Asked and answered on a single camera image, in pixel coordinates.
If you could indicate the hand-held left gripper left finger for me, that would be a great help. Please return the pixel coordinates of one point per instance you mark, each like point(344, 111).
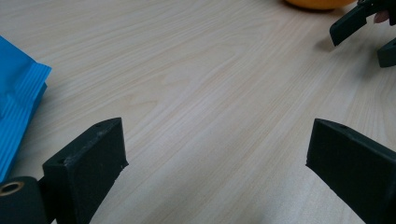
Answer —
point(87, 168)

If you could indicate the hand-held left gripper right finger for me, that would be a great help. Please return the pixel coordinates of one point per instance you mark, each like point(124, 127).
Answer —
point(351, 168)

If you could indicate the orange plush toy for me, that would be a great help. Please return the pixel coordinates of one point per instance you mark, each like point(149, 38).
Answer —
point(320, 3)

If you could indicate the blue wet wipe pack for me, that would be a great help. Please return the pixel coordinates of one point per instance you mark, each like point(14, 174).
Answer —
point(15, 102)

